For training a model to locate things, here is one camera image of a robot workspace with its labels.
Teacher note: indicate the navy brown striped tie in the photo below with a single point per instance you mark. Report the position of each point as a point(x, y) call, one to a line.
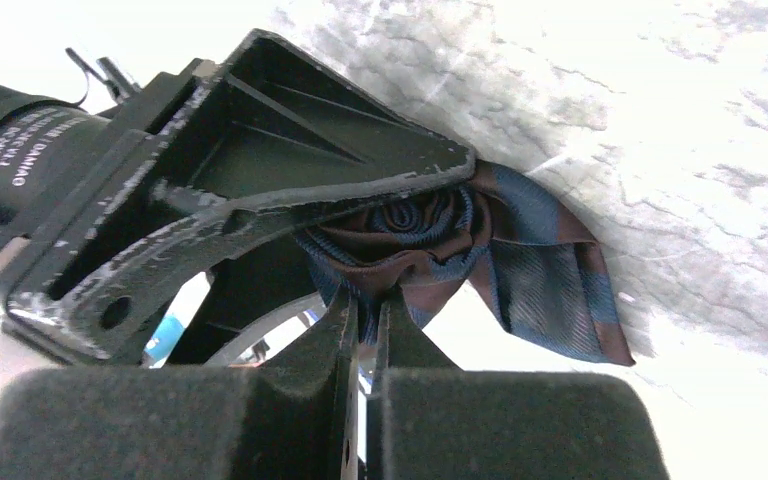
point(534, 264)

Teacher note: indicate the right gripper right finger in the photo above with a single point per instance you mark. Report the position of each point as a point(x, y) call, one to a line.
point(429, 419)

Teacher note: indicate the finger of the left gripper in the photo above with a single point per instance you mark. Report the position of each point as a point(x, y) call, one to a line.
point(270, 142)
point(249, 297)

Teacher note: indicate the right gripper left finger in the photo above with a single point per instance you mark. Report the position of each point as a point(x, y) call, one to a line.
point(293, 417)

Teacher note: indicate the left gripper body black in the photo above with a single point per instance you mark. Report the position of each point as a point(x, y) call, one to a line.
point(51, 143)

